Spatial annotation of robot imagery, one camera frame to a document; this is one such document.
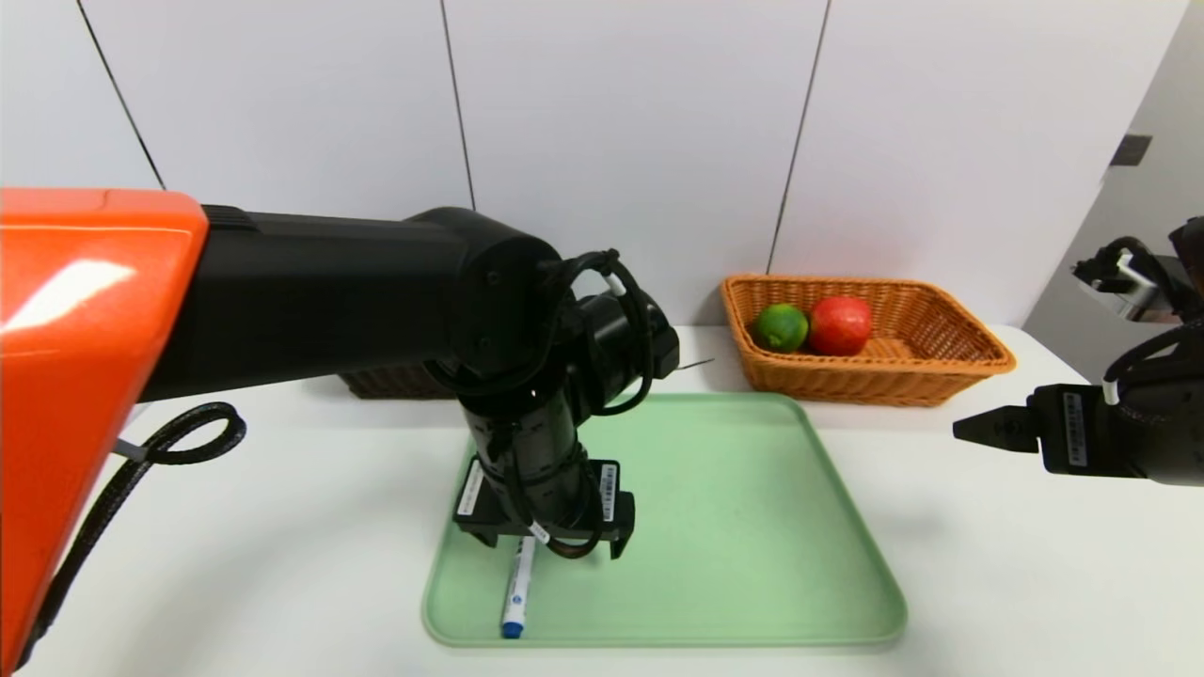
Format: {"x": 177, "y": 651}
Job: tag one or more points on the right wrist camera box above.
{"x": 1133, "y": 291}

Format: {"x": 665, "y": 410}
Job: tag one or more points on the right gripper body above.
{"x": 1070, "y": 428}

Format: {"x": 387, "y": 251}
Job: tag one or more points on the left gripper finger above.
{"x": 621, "y": 545}
{"x": 478, "y": 534}

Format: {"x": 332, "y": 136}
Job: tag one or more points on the light green plastic tray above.
{"x": 752, "y": 527}

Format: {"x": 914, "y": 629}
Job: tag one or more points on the green lime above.
{"x": 780, "y": 327}

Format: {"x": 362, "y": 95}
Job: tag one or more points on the dark grey wall fixture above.
{"x": 1131, "y": 150}

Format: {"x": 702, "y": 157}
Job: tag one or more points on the blue white marker pen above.
{"x": 517, "y": 592}

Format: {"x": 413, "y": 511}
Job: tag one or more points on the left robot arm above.
{"x": 329, "y": 291}

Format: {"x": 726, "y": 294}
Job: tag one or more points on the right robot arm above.
{"x": 1176, "y": 442}

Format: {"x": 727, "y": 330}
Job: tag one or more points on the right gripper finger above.
{"x": 1006, "y": 428}

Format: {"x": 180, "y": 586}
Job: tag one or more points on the dark brown wicker basket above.
{"x": 395, "y": 384}

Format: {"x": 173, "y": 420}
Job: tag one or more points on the red apple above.
{"x": 840, "y": 326}

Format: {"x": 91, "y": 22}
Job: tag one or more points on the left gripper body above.
{"x": 607, "y": 495}

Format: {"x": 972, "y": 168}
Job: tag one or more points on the orange wicker basket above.
{"x": 894, "y": 381}

